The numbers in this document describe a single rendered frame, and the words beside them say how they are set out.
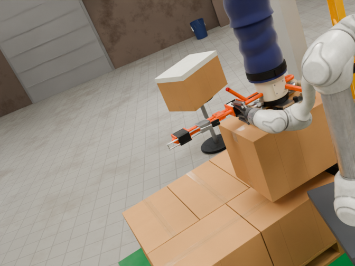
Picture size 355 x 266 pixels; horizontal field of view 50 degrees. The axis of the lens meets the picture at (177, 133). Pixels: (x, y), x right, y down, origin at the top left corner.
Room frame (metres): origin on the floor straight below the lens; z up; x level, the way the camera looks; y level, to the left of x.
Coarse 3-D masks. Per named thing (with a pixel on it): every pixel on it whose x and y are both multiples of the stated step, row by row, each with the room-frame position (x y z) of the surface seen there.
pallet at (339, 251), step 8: (336, 240) 1.82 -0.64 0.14; (328, 248) 1.81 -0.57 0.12; (336, 248) 1.85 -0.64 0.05; (312, 256) 1.78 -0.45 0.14; (320, 256) 1.87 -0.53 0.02; (328, 256) 1.84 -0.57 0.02; (336, 256) 1.82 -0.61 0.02; (304, 264) 1.76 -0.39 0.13; (312, 264) 1.83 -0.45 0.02; (320, 264) 1.81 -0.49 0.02; (328, 264) 1.80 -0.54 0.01
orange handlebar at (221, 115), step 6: (288, 78) 2.02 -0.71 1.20; (288, 84) 1.93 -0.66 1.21; (294, 90) 1.87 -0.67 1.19; (300, 90) 1.82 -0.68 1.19; (258, 96) 1.96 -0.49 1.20; (246, 102) 1.94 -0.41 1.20; (216, 114) 1.92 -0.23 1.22; (222, 114) 1.90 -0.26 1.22; (228, 114) 1.91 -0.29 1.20; (210, 120) 1.89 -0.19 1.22; (192, 132) 1.85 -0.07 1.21
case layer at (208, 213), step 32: (224, 160) 2.61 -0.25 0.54; (160, 192) 2.56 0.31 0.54; (192, 192) 2.38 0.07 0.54; (224, 192) 2.21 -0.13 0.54; (256, 192) 2.07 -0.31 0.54; (128, 224) 2.34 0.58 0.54; (160, 224) 2.17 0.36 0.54; (192, 224) 2.03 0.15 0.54; (224, 224) 1.90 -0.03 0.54; (256, 224) 1.78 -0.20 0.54; (288, 224) 1.76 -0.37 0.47; (320, 224) 1.81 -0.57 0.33; (160, 256) 1.87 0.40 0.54; (192, 256) 1.75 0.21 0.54; (224, 256) 1.65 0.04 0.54; (256, 256) 1.69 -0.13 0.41; (288, 256) 1.74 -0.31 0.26
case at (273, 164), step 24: (240, 120) 2.04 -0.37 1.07; (312, 120) 1.82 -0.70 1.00; (240, 144) 1.89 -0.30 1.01; (264, 144) 1.75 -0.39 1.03; (288, 144) 1.78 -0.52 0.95; (312, 144) 1.81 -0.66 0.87; (240, 168) 2.01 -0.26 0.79; (264, 168) 1.74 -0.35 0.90; (288, 168) 1.77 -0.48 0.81; (312, 168) 1.80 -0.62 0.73; (264, 192) 1.80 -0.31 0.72; (288, 192) 1.76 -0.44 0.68
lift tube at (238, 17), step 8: (224, 0) 2.02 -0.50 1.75; (232, 0) 1.94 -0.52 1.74; (240, 0) 1.92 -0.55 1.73; (248, 0) 1.91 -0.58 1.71; (256, 0) 1.91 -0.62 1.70; (264, 0) 1.92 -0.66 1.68; (224, 8) 2.05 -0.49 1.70; (232, 8) 1.96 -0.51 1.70; (240, 8) 1.93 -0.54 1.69; (248, 8) 1.92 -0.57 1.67; (256, 8) 1.91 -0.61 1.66; (264, 8) 1.92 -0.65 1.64; (232, 16) 1.98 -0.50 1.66; (240, 16) 1.94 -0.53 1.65; (248, 16) 1.92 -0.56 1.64; (256, 16) 1.91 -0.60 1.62; (264, 16) 1.91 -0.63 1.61; (232, 24) 1.99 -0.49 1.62; (240, 24) 1.94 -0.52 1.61; (248, 24) 1.91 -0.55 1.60
